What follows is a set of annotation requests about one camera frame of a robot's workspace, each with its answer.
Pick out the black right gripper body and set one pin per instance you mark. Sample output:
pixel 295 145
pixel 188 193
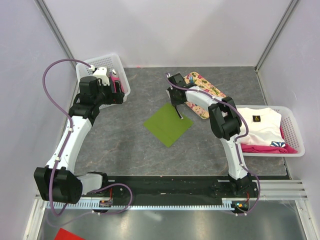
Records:
pixel 174 99

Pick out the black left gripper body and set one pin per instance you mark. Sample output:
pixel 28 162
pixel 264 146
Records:
pixel 108 97

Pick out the green paper napkin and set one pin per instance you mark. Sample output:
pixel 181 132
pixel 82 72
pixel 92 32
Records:
pixel 167 126

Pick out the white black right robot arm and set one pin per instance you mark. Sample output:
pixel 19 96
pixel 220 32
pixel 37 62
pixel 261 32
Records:
pixel 226 123

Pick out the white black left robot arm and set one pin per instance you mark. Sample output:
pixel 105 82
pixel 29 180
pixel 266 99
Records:
pixel 56 181

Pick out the pink rolled napkin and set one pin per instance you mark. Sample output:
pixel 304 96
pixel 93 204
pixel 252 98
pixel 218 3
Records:
pixel 117 82

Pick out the floral rectangular tray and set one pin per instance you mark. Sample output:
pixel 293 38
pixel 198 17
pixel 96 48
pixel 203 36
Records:
pixel 206 86

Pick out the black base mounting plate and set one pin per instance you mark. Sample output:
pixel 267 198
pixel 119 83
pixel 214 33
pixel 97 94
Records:
pixel 169 189

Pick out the white folded t-shirt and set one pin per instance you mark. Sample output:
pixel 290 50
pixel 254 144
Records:
pixel 263 118

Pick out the pink folded garment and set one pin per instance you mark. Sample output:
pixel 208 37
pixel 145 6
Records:
pixel 265 140

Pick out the white laundry basket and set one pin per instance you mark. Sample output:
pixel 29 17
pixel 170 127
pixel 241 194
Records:
pixel 291 133

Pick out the red sheet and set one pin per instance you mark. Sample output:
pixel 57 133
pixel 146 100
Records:
pixel 63 234

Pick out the grey slotted cable duct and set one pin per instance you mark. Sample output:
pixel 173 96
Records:
pixel 97 204

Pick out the aluminium rail profile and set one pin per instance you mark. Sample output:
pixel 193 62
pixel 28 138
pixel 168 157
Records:
pixel 280 190

